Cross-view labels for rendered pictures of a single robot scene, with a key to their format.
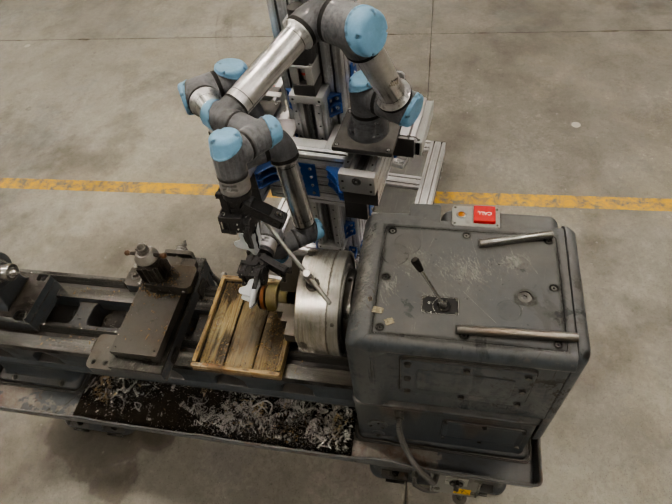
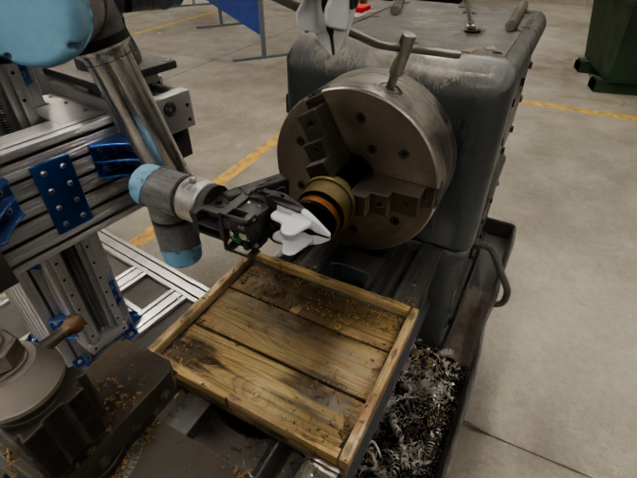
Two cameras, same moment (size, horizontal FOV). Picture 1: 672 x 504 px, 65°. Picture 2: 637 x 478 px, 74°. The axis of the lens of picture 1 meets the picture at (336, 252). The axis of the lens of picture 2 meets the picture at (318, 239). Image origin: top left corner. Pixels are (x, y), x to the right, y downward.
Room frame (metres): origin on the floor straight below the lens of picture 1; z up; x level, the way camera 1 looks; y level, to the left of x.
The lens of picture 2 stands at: (0.82, 0.77, 1.46)
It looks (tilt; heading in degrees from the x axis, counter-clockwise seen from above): 38 degrees down; 281
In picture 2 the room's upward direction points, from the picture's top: straight up
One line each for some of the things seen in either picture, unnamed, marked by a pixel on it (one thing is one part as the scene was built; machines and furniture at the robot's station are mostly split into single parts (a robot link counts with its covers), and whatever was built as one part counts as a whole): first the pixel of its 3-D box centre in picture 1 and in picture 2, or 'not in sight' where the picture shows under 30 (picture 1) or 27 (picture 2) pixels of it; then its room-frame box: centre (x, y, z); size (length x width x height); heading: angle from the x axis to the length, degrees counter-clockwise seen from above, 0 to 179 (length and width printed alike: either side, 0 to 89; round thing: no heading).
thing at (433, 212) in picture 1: (424, 216); not in sight; (1.01, -0.27, 1.24); 0.09 x 0.08 x 0.03; 73
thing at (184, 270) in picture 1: (168, 279); (89, 430); (1.12, 0.58, 0.99); 0.20 x 0.10 x 0.05; 73
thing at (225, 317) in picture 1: (250, 324); (288, 338); (0.96, 0.33, 0.89); 0.36 x 0.30 x 0.04; 163
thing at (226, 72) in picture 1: (232, 80); not in sight; (1.72, 0.27, 1.33); 0.13 x 0.12 x 0.14; 111
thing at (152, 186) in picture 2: (270, 230); (166, 192); (1.20, 0.21, 1.07); 0.11 x 0.08 x 0.09; 163
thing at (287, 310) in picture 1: (293, 324); (393, 196); (0.81, 0.16, 1.08); 0.12 x 0.11 x 0.05; 163
